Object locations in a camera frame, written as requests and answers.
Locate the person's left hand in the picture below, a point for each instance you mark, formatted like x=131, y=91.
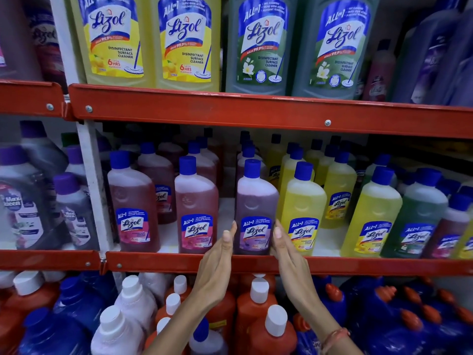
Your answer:
x=212, y=269

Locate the person's right hand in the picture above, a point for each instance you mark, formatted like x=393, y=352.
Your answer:
x=295, y=271

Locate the person's left thumb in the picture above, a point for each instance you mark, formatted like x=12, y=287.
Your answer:
x=222, y=245

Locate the person's right thumb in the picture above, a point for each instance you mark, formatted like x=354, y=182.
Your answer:
x=277, y=241

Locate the purple cleaner bottle blue cap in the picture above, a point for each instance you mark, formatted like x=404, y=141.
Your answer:
x=250, y=160
x=255, y=197

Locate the person's right forearm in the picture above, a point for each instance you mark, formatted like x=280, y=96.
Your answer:
x=330, y=334

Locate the person's left forearm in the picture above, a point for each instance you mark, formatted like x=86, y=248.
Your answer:
x=177, y=330

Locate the row of pink cleaner bottles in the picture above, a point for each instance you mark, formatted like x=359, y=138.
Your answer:
x=196, y=203

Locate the group of orange bottles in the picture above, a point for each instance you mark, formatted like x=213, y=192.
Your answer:
x=255, y=321

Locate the long red shelf beam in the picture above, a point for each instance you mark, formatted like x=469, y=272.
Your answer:
x=258, y=112
x=369, y=266

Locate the white bottle blue cap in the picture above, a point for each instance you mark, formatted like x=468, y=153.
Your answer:
x=207, y=342

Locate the row of yellow cleaner bottles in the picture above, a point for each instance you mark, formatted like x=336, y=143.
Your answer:
x=373, y=214

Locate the green cleaner bottle blue cap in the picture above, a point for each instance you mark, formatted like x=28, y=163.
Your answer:
x=377, y=168
x=417, y=218

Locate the group of blue orange-capped bottles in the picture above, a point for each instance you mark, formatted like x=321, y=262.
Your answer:
x=399, y=321

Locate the grey bottle purple cap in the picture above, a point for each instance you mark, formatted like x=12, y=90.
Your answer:
x=20, y=207
x=76, y=162
x=75, y=214
x=42, y=151

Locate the single pink bottle blue cap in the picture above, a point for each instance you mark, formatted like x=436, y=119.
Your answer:
x=449, y=229

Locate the short red shelf beam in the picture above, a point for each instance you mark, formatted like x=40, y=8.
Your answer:
x=48, y=259
x=29, y=99

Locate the small pink bottle dark cap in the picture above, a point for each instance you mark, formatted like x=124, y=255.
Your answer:
x=380, y=75

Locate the large green cleaner bottle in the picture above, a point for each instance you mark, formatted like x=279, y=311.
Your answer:
x=334, y=47
x=262, y=44

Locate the large orange bottle white cap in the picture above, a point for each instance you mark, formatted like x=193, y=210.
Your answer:
x=31, y=295

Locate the large yellow cleaner bottle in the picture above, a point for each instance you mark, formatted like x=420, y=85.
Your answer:
x=112, y=36
x=186, y=40

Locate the large purple cleaner bottle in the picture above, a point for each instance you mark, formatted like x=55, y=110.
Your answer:
x=463, y=70
x=425, y=59

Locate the large maroon cleaner bottle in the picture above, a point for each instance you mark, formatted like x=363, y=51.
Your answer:
x=16, y=40
x=46, y=40

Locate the white shelf upright post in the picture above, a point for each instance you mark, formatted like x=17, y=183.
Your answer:
x=94, y=173

